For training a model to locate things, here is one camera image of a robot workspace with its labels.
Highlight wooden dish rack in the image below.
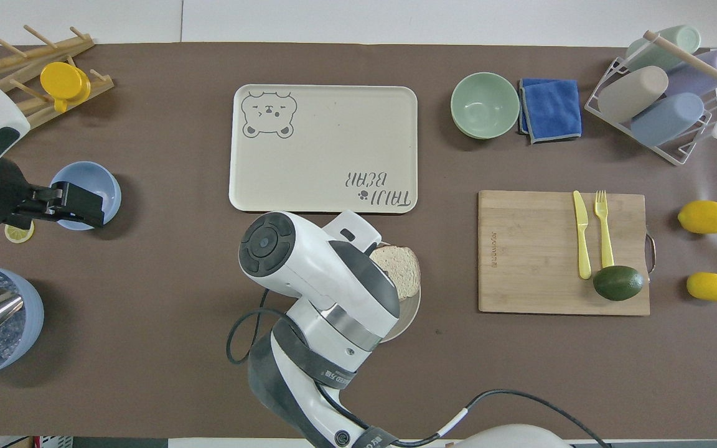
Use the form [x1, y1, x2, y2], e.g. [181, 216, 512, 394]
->
[0, 24, 115, 129]

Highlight beige tray with bear print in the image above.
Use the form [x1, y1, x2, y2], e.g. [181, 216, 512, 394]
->
[228, 83, 419, 215]

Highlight large blue ice bowl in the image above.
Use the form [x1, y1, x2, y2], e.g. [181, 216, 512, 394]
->
[0, 264, 45, 381]

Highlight black cable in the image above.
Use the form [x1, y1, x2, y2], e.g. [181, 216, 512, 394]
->
[326, 388, 612, 448]
[226, 289, 292, 365]

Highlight green bowl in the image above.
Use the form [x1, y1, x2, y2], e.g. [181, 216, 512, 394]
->
[449, 72, 521, 141]

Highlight lemon slice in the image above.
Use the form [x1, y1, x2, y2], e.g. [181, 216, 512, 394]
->
[3, 221, 36, 245]

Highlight yellow plastic knife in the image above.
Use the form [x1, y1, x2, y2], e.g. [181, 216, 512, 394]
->
[572, 189, 593, 281]

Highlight bread slice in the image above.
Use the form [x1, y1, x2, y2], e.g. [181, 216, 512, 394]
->
[367, 244, 423, 302]

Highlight yellow plastic fork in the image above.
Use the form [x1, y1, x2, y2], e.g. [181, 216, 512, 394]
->
[594, 189, 616, 270]

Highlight green avocado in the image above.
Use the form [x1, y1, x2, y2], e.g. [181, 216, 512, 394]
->
[593, 264, 645, 302]

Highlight white wire cup rack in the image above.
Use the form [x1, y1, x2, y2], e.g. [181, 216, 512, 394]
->
[584, 29, 717, 167]

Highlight green cup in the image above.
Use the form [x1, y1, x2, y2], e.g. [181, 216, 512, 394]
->
[624, 24, 702, 73]

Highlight blue cloth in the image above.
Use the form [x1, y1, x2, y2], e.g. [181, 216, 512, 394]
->
[517, 77, 583, 146]

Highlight yellow cup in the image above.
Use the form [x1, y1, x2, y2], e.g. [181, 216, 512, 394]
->
[39, 61, 92, 113]

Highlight purple cup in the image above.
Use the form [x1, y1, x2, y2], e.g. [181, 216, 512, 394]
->
[663, 48, 717, 98]

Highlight beige cup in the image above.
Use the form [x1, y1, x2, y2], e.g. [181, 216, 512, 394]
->
[597, 65, 670, 124]

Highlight wooden cutting board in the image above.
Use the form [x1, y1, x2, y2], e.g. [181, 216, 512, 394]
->
[477, 189, 657, 317]

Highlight small blue bowl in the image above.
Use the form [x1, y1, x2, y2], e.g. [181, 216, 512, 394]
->
[49, 161, 123, 232]

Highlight yellow lemon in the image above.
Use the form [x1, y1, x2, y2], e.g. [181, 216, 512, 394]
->
[685, 271, 717, 303]
[677, 199, 717, 235]

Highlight blue cup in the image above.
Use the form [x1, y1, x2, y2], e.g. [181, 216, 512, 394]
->
[630, 91, 706, 148]

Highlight beige plate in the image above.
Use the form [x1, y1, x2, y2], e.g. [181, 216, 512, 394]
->
[367, 242, 423, 345]

